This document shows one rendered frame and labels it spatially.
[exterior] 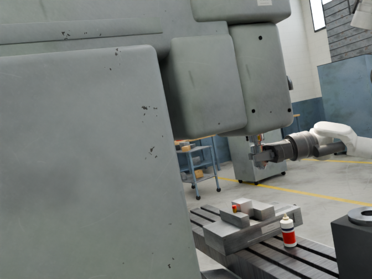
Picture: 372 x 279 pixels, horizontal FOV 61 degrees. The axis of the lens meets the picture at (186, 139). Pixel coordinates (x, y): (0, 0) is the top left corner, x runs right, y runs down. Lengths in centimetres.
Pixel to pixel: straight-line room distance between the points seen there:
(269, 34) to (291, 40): 959
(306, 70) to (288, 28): 142
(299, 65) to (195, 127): 986
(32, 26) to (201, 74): 39
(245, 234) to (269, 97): 48
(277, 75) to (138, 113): 50
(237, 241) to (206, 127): 48
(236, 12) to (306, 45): 1010
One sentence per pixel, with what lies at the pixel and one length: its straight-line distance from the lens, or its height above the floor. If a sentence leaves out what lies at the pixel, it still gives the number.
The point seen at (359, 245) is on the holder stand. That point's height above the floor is 107.
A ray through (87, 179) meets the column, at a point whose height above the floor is 132.
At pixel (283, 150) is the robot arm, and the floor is 124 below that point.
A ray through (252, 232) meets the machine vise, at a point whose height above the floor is 96.
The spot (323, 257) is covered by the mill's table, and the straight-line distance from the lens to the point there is 107.
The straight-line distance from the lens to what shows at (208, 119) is 81.
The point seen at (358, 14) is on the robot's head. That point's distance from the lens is 118.
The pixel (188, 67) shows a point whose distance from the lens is 80.
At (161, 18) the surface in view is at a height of 165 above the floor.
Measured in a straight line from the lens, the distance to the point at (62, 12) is 77.
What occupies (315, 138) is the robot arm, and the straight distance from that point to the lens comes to 110.
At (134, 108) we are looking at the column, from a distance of 62.
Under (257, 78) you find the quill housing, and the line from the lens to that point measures 93.
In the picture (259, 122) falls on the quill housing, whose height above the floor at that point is 135.
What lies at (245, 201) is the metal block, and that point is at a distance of 119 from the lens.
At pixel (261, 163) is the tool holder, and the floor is 121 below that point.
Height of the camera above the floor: 140
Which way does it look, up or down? 4 degrees down
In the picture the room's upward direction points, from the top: 11 degrees counter-clockwise
